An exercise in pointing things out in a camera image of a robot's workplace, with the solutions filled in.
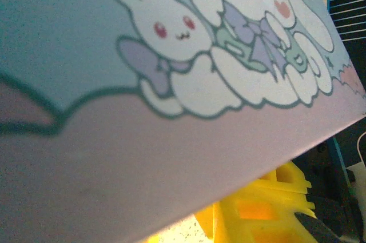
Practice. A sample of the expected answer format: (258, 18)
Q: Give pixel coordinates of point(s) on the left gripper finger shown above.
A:
(257, 197)

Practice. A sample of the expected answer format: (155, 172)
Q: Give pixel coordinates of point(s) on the cartoon printed tin box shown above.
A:
(114, 154)

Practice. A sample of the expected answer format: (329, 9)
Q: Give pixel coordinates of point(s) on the white adapter block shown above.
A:
(357, 172)

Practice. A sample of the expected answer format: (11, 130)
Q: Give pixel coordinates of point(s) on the aluminium side rail blue edge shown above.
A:
(340, 163)

